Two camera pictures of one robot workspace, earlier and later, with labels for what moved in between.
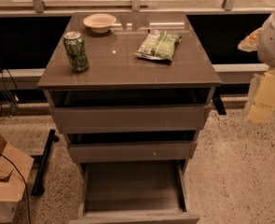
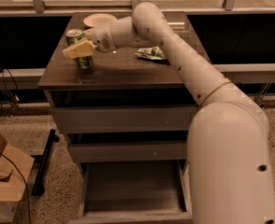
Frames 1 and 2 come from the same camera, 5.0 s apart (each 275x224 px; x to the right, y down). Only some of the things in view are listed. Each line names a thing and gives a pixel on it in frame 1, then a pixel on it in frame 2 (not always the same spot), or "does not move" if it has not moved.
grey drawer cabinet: (130, 91) does not move
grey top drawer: (131, 119) does not move
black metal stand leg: (42, 162) does not move
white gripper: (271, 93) to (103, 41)
